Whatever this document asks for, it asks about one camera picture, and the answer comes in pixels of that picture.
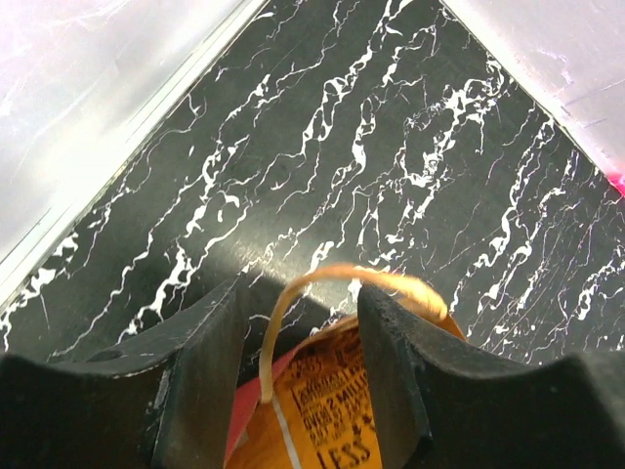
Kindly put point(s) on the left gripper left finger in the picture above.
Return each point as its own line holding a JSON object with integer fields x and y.
{"x": 162, "y": 399}

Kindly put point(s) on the pink tape strip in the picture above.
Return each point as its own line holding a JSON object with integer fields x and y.
{"x": 617, "y": 180}

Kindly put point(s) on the red paper bag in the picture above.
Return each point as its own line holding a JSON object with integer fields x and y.
{"x": 284, "y": 334}

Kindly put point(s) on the orange kettle chips bag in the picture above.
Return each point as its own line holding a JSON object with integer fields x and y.
{"x": 320, "y": 414}

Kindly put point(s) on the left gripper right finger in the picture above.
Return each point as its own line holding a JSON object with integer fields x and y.
{"x": 440, "y": 402}

